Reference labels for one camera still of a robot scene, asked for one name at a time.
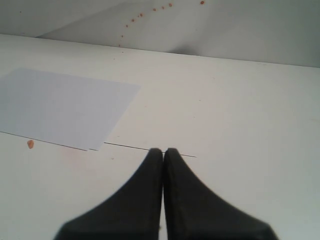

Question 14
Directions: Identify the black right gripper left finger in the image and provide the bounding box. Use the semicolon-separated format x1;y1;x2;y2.
55;148;164;240

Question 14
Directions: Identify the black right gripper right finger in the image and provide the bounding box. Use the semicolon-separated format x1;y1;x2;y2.
163;148;278;240

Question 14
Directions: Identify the top white paper sheet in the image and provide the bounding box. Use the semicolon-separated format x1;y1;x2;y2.
0;68;140;151

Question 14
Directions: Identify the white paper sheet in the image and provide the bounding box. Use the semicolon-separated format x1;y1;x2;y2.
0;131;88;151
0;68;140;151

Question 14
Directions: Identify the lower white paper sheet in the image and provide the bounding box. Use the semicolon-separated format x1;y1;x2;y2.
0;131;88;151

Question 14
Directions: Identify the white backdrop sheet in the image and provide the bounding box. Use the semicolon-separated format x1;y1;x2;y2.
0;0;320;68

